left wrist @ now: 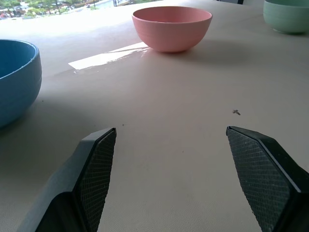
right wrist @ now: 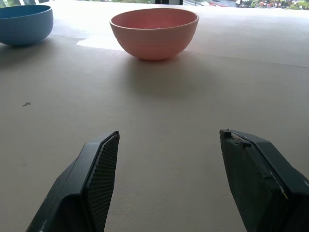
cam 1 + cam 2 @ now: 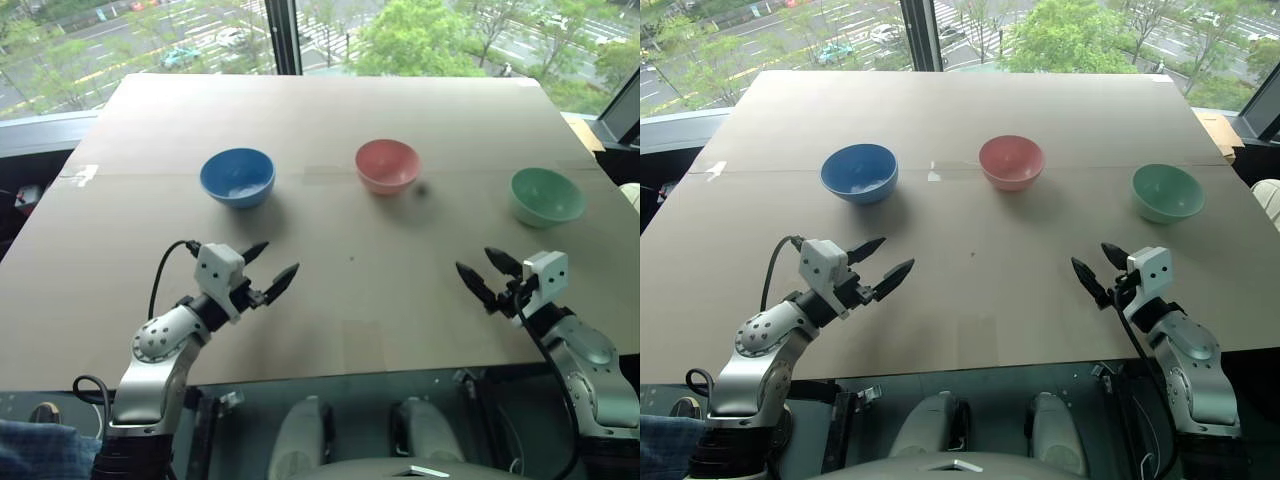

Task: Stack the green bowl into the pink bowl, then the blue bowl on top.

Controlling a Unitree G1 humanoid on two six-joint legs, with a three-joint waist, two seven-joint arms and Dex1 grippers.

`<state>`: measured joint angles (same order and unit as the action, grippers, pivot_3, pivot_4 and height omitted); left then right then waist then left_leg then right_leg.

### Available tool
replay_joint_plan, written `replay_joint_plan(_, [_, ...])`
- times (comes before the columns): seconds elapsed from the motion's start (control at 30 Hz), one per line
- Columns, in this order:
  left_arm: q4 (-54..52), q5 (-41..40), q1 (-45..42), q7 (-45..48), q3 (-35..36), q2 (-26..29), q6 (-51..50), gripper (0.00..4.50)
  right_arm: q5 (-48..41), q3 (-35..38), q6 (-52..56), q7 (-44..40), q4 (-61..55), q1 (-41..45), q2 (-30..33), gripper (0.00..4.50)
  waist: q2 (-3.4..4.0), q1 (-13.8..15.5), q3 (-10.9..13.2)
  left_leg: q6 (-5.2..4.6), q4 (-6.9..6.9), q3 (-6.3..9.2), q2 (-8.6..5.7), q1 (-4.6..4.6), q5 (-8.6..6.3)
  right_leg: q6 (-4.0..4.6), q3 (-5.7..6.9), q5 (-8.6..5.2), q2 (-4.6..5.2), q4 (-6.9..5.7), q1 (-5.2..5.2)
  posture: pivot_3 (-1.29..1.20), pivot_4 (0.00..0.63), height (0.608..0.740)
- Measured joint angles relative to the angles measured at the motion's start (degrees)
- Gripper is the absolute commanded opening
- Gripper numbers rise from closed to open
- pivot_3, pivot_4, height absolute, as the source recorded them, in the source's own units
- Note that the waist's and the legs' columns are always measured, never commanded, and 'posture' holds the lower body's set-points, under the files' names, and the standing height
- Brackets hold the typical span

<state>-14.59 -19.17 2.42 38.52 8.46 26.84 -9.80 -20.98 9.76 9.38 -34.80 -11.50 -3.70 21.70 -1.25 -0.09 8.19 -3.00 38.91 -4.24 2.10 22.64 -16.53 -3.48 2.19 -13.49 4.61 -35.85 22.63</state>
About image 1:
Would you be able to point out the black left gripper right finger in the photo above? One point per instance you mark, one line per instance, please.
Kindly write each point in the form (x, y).
(268, 181)

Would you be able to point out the blue plastic bowl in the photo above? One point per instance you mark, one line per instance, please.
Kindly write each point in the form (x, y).
(14, 89)

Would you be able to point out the pink plastic bowl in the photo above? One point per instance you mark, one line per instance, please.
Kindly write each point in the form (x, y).
(172, 29)

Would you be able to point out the green plastic bowl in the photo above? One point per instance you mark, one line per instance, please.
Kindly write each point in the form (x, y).
(287, 19)

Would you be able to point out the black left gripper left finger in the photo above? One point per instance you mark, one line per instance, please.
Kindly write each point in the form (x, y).
(79, 183)

